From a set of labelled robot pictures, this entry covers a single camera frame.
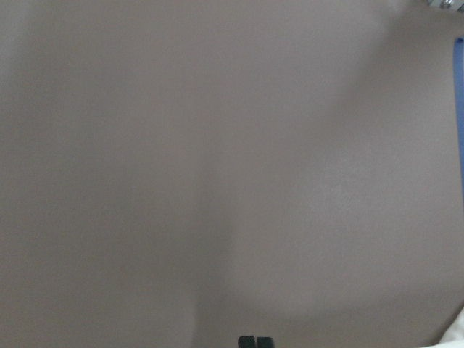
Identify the cream long-sleeve cat shirt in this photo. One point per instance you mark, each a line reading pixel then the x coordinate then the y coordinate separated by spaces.
pixel 453 337

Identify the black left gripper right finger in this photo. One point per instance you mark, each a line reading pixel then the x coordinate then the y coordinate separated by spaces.
pixel 265 342

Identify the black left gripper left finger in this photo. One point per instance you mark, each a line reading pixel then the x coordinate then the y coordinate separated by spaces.
pixel 246 342

